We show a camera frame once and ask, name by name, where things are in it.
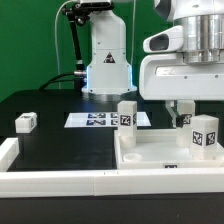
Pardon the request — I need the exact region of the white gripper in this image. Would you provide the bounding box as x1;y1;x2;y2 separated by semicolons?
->
139;53;224;128

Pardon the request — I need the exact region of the white square tabletop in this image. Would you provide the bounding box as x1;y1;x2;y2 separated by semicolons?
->
114;129;224;169

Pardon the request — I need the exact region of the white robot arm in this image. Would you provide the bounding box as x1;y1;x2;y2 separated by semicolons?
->
82;0;224;101

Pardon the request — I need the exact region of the white fiducial marker sheet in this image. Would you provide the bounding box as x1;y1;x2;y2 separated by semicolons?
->
64;112;151;128

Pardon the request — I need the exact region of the white U-shaped obstacle fence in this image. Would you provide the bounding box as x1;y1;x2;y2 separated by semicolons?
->
0;138;224;198

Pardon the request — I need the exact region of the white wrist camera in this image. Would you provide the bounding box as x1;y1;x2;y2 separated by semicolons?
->
143;25;184;53

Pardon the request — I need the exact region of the black cable bundle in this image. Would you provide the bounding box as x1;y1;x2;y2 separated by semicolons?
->
39;6;88;91

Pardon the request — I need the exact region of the grey thin cable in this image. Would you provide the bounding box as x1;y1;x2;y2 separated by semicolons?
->
54;0;77;90

